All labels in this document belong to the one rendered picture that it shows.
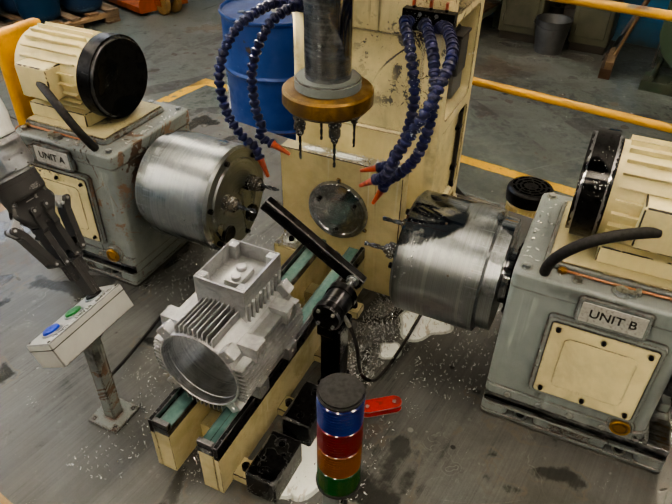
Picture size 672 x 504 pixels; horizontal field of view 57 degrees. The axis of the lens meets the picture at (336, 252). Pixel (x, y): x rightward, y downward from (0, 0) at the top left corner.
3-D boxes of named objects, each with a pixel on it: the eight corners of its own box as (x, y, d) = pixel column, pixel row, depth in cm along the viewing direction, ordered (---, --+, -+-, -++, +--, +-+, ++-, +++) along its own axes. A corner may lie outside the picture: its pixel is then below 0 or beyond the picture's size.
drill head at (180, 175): (164, 187, 169) (148, 101, 154) (280, 220, 157) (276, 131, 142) (99, 235, 151) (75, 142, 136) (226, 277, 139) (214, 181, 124)
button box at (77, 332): (111, 307, 117) (96, 285, 115) (135, 304, 113) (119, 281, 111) (42, 369, 105) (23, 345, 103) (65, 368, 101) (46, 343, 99)
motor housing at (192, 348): (223, 320, 127) (213, 246, 116) (305, 350, 121) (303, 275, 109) (161, 389, 113) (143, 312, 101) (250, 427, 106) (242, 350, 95)
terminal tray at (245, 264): (234, 268, 116) (230, 237, 112) (283, 284, 113) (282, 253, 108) (196, 307, 108) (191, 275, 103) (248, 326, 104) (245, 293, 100)
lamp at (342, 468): (328, 434, 87) (328, 414, 84) (368, 450, 85) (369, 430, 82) (309, 468, 82) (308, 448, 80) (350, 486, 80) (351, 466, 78)
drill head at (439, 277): (390, 252, 147) (398, 159, 132) (567, 303, 134) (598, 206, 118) (346, 317, 129) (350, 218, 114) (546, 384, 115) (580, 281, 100)
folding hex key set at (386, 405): (361, 419, 122) (361, 413, 121) (357, 407, 125) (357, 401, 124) (403, 411, 124) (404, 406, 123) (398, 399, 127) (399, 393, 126)
